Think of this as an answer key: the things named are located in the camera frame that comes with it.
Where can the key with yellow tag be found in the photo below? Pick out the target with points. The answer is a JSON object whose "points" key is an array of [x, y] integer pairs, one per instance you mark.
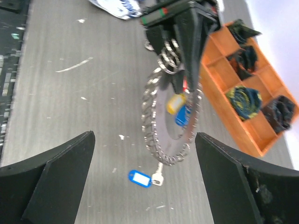
{"points": [[175, 103]]}

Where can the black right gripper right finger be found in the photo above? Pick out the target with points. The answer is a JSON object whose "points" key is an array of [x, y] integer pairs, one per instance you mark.
{"points": [[242, 189]]}

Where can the dark rolled tie far left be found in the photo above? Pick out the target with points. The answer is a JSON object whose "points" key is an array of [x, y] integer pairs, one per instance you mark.
{"points": [[241, 32]]}

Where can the black mounting base plate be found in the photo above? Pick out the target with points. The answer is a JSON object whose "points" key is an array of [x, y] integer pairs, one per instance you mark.
{"points": [[13, 19]]}

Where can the blue striped cloth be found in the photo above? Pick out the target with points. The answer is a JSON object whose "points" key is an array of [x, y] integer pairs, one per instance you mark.
{"points": [[121, 9]]}

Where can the blue yellow rolled tie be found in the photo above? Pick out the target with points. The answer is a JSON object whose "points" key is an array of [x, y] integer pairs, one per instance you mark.
{"points": [[247, 102]]}

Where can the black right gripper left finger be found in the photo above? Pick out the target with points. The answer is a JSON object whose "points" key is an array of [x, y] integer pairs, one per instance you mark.
{"points": [[47, 188]]}

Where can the orange compartment tray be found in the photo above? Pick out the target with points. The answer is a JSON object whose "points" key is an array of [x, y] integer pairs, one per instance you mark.
{"points": [[254, 136]]}

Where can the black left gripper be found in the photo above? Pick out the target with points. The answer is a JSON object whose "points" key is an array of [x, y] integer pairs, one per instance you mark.
{"points": [[191, 29]]}

